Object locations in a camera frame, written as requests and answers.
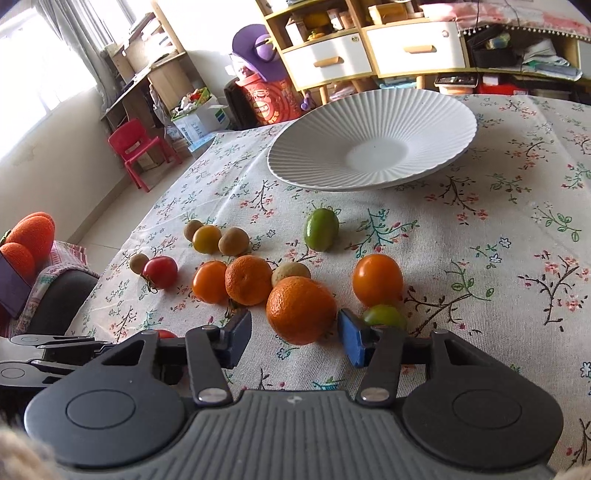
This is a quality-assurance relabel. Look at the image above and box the white cardboard box with toys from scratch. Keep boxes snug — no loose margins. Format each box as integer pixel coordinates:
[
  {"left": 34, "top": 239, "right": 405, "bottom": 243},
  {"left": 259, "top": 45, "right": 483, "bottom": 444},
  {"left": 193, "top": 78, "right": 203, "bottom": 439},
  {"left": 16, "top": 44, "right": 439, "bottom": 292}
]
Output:
[{"left": 171, "top": 87, "right": 229, "bottom": 149}]

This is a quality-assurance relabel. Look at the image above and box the pale tan kiwi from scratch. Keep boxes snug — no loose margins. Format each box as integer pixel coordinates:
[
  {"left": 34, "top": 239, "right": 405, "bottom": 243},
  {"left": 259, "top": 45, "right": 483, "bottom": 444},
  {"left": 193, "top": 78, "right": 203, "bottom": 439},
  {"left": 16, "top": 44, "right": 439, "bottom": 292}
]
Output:
[{"left": 271, "top": 262, "right": 311, "bottom": 287}]

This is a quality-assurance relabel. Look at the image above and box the large textured mandarin orange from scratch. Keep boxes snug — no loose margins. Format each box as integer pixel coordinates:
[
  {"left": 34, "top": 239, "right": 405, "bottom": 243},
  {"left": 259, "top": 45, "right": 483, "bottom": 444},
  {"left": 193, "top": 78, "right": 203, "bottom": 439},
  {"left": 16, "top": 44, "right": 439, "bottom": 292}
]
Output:
[{"left": 266, "top": 276, "right": 338, "bottom": 346}]

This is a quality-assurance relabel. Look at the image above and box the small green tomato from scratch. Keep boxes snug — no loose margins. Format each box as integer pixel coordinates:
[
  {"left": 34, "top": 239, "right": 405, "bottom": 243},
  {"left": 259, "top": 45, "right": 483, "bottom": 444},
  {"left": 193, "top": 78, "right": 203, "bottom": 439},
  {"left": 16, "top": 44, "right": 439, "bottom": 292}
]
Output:
[{"left": 362, "top": 304, "right": 408, "bottom": 330}]

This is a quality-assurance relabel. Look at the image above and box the purple plush toy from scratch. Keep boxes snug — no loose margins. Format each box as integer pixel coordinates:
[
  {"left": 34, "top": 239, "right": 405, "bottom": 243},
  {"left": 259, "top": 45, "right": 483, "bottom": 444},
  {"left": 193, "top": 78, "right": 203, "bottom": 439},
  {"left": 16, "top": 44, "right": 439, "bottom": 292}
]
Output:
[{"left": 231, "top": 24, "right": 288, "bottom": 82}]

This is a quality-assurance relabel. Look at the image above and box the brown kiwi back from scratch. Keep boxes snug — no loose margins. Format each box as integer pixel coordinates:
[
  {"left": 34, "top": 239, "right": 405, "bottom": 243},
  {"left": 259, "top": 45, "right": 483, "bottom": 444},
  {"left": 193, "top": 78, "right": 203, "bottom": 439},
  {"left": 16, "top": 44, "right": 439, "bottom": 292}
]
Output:
[{"left": 183, "top": 219, "right": 204, "bottom": 242}]

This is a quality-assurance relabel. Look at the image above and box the orange plush pumpkin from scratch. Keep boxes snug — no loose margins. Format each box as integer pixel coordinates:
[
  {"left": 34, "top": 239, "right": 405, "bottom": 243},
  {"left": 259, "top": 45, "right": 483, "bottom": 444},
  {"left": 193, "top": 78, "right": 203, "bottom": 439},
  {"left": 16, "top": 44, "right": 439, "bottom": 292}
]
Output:
[{"left": 1, "top": 212, "right": 55, "bottom": 284}]

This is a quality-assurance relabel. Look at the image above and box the red tomato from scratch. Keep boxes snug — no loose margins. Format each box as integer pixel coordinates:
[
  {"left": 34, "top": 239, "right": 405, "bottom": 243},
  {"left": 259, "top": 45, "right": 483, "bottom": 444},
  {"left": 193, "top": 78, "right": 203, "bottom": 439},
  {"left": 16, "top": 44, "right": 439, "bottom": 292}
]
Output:
[
  {"left": 155, "top": 329, "right": 176, "bottom": 340},
  {"left": 141, "top": 256, "right": 178, "bottom": 290}
]

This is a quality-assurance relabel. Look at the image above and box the oval green tomato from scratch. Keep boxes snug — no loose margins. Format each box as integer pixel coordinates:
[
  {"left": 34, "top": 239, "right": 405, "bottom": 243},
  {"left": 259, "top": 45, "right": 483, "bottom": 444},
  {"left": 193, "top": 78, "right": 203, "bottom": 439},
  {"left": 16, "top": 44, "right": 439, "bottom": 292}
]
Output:
[{"left": 304, "top": 208, "right": 339, "bottom": 252}]

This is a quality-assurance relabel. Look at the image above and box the small brown kiwi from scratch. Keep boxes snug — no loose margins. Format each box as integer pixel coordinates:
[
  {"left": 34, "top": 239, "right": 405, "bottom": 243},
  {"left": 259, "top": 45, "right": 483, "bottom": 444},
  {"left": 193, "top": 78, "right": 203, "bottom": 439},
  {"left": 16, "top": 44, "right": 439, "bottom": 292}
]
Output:
[{"left": 128, "top": 253, "right": 149, "bottom": 275}]

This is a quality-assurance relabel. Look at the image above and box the white ribbed plate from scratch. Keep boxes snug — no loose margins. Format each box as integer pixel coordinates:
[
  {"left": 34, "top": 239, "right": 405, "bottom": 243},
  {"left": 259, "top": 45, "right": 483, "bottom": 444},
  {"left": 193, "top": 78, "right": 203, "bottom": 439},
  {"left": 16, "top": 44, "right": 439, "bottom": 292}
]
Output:
[{"left": 266, "top": 89, "right": 478, "bottom": 192}]

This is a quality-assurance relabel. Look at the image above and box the wooden desk with shelves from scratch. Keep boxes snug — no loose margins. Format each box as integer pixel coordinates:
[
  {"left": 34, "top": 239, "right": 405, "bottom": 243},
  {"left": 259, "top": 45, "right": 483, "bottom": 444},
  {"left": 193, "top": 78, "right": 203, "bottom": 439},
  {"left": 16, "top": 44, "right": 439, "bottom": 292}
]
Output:
[{"left": 102, "top": 1, "right": 204, "bottom": 131}]

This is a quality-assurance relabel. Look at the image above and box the black speaker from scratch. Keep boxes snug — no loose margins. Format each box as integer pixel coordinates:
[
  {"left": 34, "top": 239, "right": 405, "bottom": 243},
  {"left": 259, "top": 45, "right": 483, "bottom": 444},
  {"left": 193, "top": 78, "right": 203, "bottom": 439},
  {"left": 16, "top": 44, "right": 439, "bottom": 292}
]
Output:
[{"left": 223, "top": 79, "right": 257, "bottom": 130}]

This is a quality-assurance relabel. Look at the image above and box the white drawer cabinet with shelves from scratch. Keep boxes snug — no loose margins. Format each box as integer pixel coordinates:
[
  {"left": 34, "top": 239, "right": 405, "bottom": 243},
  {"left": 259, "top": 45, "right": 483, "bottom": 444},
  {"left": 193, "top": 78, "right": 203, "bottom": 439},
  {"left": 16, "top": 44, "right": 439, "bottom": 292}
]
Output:
[{"left": 256, "top": 0, "right": 469, "bottom": 104}]

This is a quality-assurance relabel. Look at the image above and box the red plastic child chair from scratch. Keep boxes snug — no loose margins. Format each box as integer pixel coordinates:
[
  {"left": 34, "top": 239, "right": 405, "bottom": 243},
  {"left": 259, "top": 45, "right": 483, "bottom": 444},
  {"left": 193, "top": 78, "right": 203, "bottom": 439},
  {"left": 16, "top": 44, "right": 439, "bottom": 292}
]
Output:
[{"left": 107, "top": 118, "right": 182, "bottom": 192}]

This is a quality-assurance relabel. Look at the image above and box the yellow orange cherry tomato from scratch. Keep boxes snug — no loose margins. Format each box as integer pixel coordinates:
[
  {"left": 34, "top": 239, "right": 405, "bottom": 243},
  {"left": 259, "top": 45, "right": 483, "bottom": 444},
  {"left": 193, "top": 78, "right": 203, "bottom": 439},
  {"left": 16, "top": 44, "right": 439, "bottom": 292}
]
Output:
[{"left": 191, "top": 225, "right": 222, "bottom": 255}]

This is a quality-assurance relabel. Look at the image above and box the red printed bucket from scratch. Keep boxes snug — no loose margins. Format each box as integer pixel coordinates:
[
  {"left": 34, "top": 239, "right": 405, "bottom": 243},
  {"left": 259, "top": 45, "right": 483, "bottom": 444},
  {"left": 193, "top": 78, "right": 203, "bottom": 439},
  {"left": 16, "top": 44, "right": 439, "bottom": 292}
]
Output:
[{"left": 236, "top": 73, "right": 304, "bottom": 125}]

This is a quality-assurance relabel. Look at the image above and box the low tv console shelf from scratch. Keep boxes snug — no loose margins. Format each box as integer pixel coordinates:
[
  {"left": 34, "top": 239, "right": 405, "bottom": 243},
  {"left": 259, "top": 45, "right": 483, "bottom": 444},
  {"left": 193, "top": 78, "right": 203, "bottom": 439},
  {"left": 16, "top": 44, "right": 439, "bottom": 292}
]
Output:
[{"left": 433, "top": 24, "right": 590, "bottom": 104}]

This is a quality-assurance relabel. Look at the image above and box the smooth orange tomato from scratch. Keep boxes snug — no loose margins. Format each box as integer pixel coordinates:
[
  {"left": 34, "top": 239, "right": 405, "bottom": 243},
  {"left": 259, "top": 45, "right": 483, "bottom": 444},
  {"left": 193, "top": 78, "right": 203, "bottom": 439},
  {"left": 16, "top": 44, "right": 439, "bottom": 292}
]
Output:
[
  {"left": 352, "top": 254, "right": 404, "bottom": 307},
  {"left": 192, "top": 260, "right": 228, "bottom": 304}
]

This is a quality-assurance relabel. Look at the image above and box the floral tablecloth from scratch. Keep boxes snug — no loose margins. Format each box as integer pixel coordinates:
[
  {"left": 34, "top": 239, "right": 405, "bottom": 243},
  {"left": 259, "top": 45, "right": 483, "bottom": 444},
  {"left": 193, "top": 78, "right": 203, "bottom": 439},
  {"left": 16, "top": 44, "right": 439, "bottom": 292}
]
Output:
[{"left": 69, "top": 95, "right": 590, "bottom": 471}]

